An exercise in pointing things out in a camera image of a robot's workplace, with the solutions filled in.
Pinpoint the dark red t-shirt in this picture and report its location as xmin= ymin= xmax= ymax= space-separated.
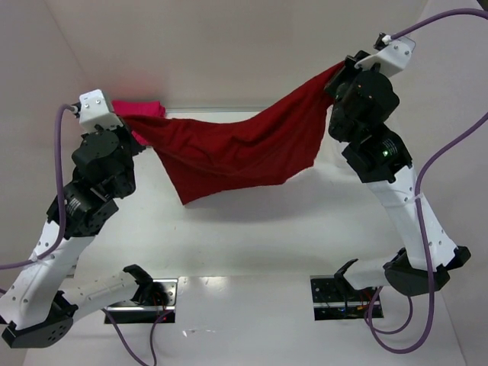
xmin=124 ymin=63 xmax=344 ymax=205

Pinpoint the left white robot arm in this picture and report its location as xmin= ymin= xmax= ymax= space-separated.
xmin=1 ymin=123 xmax=153 ymax=348

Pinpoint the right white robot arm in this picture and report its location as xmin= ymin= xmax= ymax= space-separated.
xmin=325 ymin=51 xmax=470 ymax=297

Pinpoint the folded pink t-shirt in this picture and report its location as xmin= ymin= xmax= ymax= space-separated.
xmin=111 ymin=99 xmax=167 ymax=146

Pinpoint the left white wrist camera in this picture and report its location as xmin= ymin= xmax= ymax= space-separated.
xmin=79 ymin=89 xmax=123 ymax=133

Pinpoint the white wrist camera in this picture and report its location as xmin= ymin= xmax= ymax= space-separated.
xmin=79 ymin=89 xmax=123 ymax=133
xmin=355 ymin=33 xmax=416 ymax=78

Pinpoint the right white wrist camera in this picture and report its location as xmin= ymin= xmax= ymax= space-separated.
xmin=355 ymin=33 xmax=416 ymax=78

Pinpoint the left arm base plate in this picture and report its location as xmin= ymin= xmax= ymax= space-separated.
xmin=106 ymin=278 xmax=178 ymax=325

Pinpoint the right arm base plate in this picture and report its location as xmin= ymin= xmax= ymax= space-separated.
xmin=310 ymin=276 xmax=377 ymax=321

